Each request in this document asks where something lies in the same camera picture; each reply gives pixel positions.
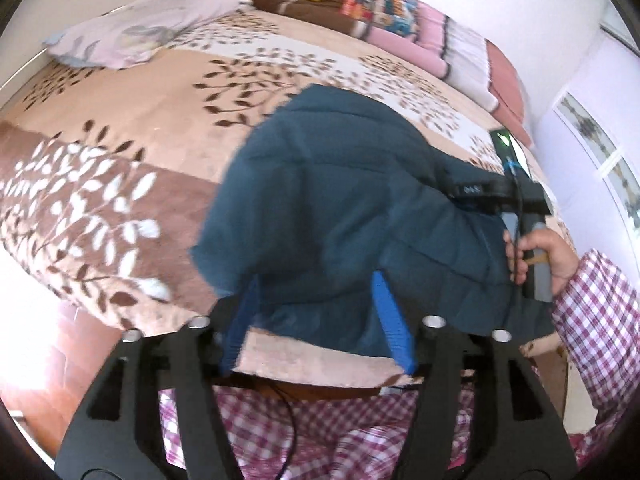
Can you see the person's right hand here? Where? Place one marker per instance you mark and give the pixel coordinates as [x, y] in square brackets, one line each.
[562, 260]

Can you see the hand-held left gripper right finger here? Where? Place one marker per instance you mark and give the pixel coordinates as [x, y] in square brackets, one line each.
[396, 332]

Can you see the decorated framed wall panel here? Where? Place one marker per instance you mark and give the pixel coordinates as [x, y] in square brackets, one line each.
[600, 152]

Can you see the teal quilted jacket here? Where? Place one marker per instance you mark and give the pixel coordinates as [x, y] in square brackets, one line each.
[340, 200]

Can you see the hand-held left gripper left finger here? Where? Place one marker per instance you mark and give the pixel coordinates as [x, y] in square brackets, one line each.
[241, 332]

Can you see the salmon folded blanket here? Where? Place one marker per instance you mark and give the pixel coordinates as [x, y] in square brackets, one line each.
[507, 85]

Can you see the pink striped folded blanket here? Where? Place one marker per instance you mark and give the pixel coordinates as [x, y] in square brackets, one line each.
[450, 45]

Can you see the lilac floral pillow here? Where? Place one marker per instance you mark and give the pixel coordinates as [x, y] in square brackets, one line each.
[145, 25]

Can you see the leaf patterned bed blanket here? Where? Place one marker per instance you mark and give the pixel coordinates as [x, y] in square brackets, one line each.
[150, 125]

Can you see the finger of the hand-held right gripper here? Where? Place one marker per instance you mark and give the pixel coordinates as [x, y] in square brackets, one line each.
[475, 191]

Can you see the person's checked pink clothing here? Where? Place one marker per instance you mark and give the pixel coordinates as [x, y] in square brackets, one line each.
[320, 435]

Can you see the person's right forearm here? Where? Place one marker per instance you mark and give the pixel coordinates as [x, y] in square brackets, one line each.
[605, 320]

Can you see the colourful cartoon print cushion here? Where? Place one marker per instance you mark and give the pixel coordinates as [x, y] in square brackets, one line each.
[380, 7]

